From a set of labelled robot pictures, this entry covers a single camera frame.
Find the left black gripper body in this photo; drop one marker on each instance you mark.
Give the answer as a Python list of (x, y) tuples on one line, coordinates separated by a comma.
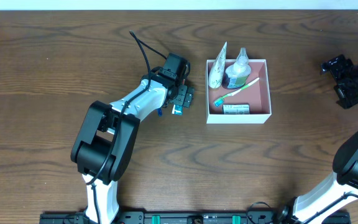
[(184, 97)]

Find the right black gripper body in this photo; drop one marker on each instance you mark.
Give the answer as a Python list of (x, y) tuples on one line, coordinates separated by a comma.
[(343, 79)]

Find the teal white toothpaste tube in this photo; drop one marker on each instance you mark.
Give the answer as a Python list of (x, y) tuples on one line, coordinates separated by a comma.
[(177, 110)]

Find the green white toothbrush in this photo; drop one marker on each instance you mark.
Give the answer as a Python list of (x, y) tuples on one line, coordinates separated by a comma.
[(219, 101)]

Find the white floral lotion tube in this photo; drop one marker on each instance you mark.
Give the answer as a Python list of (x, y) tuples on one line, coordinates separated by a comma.
[(217, 70)]

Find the green white soap bar box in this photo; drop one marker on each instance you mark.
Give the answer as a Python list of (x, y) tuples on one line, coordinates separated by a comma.
[(236, 109)]

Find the clear pump soap bottle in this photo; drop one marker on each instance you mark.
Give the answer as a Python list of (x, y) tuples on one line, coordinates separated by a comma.
[(236, 74)]

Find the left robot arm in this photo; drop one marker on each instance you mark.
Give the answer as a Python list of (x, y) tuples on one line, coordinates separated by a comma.
[(104, 145)]

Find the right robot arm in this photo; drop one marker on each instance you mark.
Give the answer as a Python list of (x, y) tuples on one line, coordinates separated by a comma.
[(323, 203)]

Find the blue disposable razor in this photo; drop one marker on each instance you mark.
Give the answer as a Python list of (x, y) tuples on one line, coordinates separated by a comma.
[(159, 112)]

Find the white cardboard box pink interior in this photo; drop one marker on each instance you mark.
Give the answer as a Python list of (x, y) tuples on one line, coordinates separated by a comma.
[(256, 96)]

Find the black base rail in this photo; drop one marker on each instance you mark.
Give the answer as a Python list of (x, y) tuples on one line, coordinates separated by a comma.
[(257, 217)]

